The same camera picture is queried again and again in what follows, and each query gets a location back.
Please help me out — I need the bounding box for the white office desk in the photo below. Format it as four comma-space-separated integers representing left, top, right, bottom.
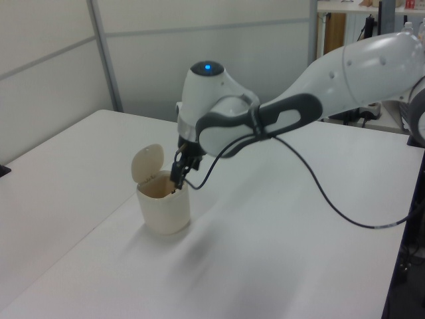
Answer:
317, 5, 425, 17

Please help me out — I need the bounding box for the white power strip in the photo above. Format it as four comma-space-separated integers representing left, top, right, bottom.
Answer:
359, 102, 383, 121

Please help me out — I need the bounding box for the wooden desk panel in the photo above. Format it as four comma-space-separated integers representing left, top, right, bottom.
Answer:
323, 13, 347, 56

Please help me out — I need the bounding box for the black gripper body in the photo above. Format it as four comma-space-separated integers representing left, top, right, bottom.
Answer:
177, 135, 205, 159

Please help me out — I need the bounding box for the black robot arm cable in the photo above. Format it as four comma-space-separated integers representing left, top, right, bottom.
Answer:
183, 131, 425, 230

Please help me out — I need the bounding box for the small white lidded bin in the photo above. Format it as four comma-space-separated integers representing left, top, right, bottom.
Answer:
131, 143, 191, 236

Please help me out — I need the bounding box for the grey partition post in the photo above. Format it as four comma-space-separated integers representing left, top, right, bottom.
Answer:
308, 0, 319, 64
87, 0, 124, 113

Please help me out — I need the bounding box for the black metal robot stand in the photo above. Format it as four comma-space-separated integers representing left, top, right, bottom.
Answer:
381, 132, 425, 319

